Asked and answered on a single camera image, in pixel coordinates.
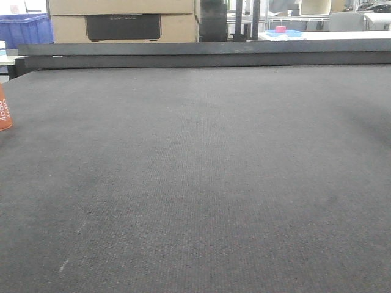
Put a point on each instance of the lower cardboard box black panel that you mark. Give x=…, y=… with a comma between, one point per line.
x=174, y=29

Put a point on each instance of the pink tape roll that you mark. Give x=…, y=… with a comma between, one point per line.
x=280, y=29

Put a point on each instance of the blue tray on white table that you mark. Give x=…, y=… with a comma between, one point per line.
x=286, y=33

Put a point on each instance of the orange paper cup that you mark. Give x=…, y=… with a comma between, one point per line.
x=6, y=121

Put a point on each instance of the grey office chair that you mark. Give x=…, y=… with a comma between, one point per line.
x=346, y=22

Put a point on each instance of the upper cardboard box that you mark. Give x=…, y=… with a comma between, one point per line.
x=98, y=7

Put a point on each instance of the blue plastic crate background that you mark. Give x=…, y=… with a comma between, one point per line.
x=28, y=28

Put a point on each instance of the black table edge rail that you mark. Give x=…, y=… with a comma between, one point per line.
x=207, y=55

